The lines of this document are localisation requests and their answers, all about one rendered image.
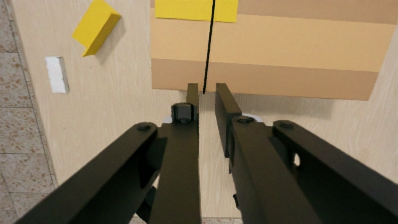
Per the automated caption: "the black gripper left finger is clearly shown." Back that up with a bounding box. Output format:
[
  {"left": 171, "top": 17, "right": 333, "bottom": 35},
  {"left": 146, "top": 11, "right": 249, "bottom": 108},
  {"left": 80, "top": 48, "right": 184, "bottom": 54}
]
[{"left": 13, "top": 83, "right": 202, "bottom": 224}]

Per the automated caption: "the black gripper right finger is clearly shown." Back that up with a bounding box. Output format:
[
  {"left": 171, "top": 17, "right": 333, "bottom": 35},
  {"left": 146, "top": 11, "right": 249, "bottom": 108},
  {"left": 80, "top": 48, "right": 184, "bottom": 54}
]
[{"left": 215, "top": 83, "right": 398, "bottom": 224}]

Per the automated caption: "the brown cardboard box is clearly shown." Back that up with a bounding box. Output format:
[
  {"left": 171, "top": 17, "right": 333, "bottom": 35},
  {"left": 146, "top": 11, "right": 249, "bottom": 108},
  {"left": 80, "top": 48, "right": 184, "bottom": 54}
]
[{"left": 150, "top": 0, "right": 398, "bottom": 101}]

